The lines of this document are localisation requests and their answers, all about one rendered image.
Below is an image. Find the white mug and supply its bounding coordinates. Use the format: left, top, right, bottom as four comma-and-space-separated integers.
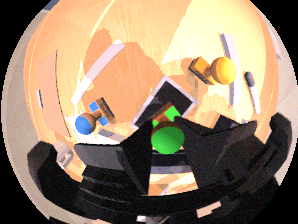
53, 140, 73, 169

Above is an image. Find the orange rubber stamp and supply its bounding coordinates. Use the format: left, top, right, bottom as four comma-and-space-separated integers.
188, 56, 237, 85

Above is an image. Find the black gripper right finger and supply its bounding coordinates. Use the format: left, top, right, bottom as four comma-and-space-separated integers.
174, 115, 258, 188

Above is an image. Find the white rectangular card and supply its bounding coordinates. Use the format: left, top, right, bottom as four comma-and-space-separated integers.
65, 111, 97, 144

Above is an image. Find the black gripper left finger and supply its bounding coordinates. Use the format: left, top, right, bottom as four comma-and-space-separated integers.
73, 119, 153, 196

